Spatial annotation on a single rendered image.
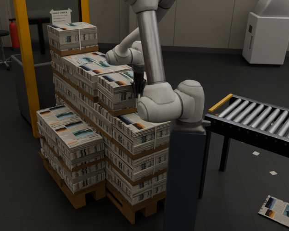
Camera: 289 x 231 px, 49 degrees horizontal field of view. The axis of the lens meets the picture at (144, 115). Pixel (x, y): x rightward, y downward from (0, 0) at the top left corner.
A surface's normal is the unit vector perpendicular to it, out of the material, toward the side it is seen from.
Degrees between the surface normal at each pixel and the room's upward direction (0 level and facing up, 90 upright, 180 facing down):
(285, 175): 0
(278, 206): 0
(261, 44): 90
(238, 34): 90
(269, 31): 90
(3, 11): 90
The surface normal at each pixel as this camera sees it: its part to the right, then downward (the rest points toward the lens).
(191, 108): 0.42, 0.43
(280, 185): 0.03, -0.89
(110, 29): -0.07, 0.44
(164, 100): 0.40, 0.00
